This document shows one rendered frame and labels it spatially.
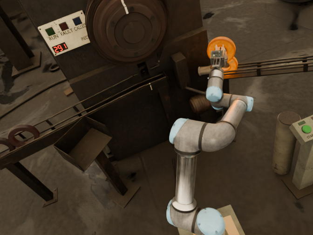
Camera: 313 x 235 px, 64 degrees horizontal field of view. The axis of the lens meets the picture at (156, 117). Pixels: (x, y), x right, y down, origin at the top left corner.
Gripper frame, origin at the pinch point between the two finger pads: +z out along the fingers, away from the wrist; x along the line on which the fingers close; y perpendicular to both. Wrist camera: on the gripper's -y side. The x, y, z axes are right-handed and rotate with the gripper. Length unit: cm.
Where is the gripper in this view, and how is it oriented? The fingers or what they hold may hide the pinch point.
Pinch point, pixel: (221, 47)
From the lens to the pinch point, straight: 152.5
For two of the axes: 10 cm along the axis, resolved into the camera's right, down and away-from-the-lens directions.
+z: 2.1, -8.8, 4.3
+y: -3.0, -4.7, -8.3
